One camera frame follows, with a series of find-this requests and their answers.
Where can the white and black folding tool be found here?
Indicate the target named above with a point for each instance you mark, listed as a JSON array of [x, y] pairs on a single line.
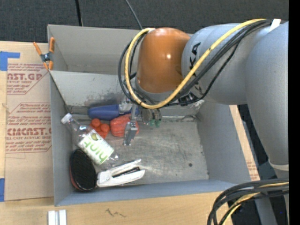
[[122, 173]]

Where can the grey metal bin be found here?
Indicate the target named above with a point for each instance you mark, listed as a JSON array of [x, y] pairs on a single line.
[[164, 149]]

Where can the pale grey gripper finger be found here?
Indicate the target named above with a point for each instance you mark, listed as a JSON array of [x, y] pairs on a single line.
[[126, 135], [133, 133]]

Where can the clear plastic bottle green label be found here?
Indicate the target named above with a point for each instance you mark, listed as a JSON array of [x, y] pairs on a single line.
[[93, 144]]

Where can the brown cardboard board red print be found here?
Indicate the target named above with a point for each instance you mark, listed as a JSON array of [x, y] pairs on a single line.
[[28, 167]]

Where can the orange-red ridged toy food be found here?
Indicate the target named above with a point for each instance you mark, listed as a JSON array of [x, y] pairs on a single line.
[[118, 126]]

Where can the orange knobbed toy piece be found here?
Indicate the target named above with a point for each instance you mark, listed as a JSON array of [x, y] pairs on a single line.
[[101, 127]]

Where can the black oval paddle red edge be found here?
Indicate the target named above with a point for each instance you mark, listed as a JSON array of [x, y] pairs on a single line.
[[82, 170]]

